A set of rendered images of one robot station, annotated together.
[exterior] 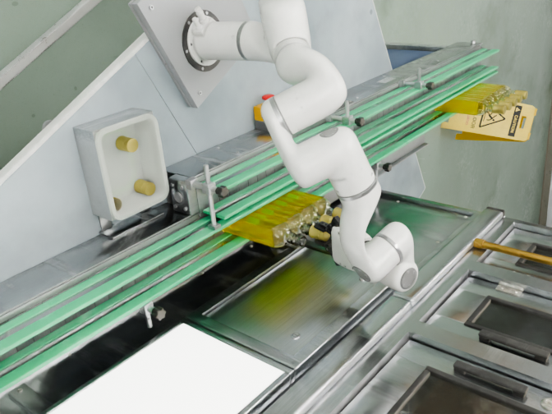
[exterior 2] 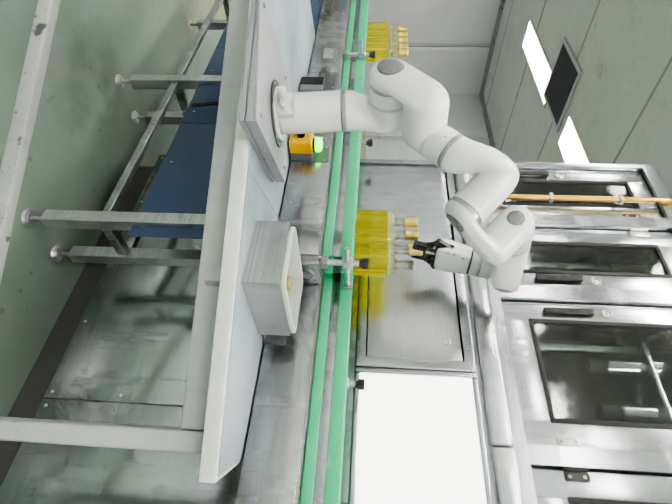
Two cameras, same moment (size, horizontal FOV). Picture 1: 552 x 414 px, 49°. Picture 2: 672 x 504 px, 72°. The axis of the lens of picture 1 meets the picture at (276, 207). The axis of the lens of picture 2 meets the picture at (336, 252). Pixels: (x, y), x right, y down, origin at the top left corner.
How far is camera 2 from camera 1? 1.06 m
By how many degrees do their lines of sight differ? 38
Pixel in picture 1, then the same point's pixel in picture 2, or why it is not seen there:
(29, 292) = (288, 448)
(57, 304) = (318, 442)
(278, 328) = (429, 340)
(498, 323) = (533, 261)
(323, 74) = (509, 172)
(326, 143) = (521, 230)
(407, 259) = not seen: hidden behind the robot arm
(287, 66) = (464, 167)
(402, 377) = (522, 335)
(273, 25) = (429, 121)
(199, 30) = (287, 112)
